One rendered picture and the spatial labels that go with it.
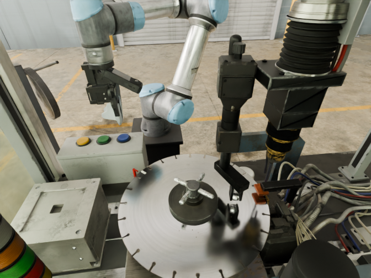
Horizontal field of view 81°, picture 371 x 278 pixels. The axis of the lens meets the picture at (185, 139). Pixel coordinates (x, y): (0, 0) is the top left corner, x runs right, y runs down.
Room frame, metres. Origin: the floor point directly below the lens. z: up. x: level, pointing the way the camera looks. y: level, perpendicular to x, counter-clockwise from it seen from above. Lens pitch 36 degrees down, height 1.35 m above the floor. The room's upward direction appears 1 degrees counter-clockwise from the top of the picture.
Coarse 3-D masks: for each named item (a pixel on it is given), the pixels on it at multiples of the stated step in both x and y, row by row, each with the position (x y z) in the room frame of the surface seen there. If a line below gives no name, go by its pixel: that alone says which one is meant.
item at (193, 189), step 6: (204, 174) 0.34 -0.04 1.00; (174, 180) 0.33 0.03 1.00; (180, 180) 0.33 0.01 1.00; (192, 180) 0.32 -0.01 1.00; (198, 180) 0.32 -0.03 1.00; (186, 186) 0.31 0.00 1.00; (192, 186) 0.30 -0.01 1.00; (198, 186) 0.30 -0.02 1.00; (192, 192) 0.29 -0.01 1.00; (198, 192) 0.30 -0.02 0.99; (204, 192) 0.29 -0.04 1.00; (186, 198) 0.28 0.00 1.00; (192, 198) 0.29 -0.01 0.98; (210, 198) 0.28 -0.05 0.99
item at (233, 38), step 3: (231, 36) 0.38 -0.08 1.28; (234, 36) 0.37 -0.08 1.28; (237, 36) 0.37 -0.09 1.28; (240, 36) 0.38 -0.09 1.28; (231, 39) 0.37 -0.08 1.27; (234, 39) 0.37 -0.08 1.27; (237, 39) 0.37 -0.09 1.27; (240, 39) 0.37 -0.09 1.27; (231, 42) 0.37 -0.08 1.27; (231, 45) 0.37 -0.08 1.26; (231, 48) 0.37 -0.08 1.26; (231, 51) 0.37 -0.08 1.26; (231, 54) 0.37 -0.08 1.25
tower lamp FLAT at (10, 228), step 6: (0, 222) 0.15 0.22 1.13; (6, 222) 0.16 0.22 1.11; (0, 228) 0.14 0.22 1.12; (6, 228) 0.15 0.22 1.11; (12, 228) 0.16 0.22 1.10; (0, 234) 0.14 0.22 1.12; (6, 234) 0.14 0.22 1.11; (12, 234) 0.15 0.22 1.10; (0, 240) 0.14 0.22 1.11; (6, 240) 0.14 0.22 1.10; (0, 246) 0.13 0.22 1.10
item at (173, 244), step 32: (160, 160) 0.45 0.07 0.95; (192, 160) 0.45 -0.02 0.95; (128, 192) 0.34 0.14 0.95; (160, 192) 0.34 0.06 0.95; (224, 192) 0.33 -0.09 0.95; (256, 192) 0.33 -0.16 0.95; (128, 224) 0.25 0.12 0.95; (160, 224) 0.25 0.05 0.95; (192, 224) 0.25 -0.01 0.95; (224, 224) 0.25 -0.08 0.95; (256, 224) 0.25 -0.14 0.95; (160, 256) 0.19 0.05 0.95; (192, 256) 0.19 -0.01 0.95; (224, 256) 0.19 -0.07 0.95; (256, 256) 0.18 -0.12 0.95
